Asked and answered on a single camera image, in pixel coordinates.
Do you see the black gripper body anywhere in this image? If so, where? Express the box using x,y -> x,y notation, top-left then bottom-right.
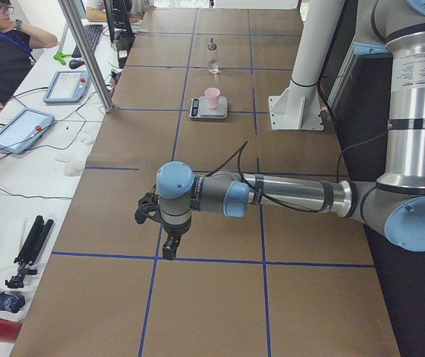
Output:
135,193 -> 191,249

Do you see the glass sauce bottle steel spout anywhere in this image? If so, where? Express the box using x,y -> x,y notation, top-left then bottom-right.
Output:
207,37 -> 219,74

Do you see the pink paper cup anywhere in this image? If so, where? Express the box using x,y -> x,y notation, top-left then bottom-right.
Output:
204,87 -> 220,109

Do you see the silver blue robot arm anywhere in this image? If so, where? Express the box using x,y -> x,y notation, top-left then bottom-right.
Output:
135,1 -> 425,260

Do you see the silver digital kitchen scale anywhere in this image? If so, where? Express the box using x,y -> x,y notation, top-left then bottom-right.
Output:
188,96 -> 228,120

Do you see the white crumpled tissue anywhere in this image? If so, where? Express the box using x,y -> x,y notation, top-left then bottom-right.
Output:
55,152 -> 85,177

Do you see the black folded tripod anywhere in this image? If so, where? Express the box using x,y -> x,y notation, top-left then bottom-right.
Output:
4,215 -> 54,289

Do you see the black keyboard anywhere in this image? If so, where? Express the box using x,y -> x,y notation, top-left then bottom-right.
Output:
83,24 -> 103,51

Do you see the far blue teach pendant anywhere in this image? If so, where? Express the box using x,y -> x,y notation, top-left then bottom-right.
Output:
43,71 -> 90,104

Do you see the blue teach pendant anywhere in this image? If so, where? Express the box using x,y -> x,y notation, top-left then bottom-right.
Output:
0,108 -> 55,154
43,71 -> 90,104

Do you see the near blue teach pendant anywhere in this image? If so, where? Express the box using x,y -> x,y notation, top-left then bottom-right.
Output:
0,108 -> 55,154

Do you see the black computer mouse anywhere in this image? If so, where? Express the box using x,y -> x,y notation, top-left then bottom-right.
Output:
68,59 -> 85,70

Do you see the green plastic clamp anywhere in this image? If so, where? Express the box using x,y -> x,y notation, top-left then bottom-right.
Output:
54,51 -> 71,65

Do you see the person in black shirt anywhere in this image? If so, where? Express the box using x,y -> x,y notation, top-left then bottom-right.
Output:
0,1 -> 57,113

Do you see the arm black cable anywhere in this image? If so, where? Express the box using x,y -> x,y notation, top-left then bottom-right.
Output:
204,128 -> 390,213

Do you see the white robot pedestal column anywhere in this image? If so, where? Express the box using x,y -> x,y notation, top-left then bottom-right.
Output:
269,0 -> 345,131

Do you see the aluminium frame post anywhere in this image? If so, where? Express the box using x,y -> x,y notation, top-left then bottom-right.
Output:
58,0 -> 114,113

